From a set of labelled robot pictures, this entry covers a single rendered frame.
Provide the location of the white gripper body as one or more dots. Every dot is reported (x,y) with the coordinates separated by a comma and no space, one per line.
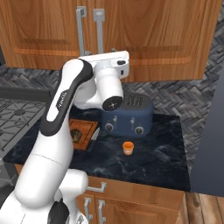
(106,57)

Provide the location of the wooden base cabinet door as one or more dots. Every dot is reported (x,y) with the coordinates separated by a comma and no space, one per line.
(82,208)
(137,213)

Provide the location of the wooden cutting board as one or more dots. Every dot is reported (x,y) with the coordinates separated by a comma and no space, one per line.
(86,131)

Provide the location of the dark brown round item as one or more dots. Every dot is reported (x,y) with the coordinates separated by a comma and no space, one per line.
(78,136)

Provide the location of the wide wooden wall cabinet door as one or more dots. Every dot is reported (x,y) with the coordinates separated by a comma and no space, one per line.
(163,35)

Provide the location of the dark blue toaster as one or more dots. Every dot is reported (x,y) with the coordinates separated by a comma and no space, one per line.
(131,116)

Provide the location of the wooden drawer front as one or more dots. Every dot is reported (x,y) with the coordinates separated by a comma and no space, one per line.
(140,194)

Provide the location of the black gas hob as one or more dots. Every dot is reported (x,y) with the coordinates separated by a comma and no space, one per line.
(17,116)

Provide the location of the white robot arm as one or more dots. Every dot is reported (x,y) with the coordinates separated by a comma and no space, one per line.
(55,151)

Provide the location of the small orange jar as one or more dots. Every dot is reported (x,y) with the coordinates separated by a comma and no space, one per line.
(128,148)

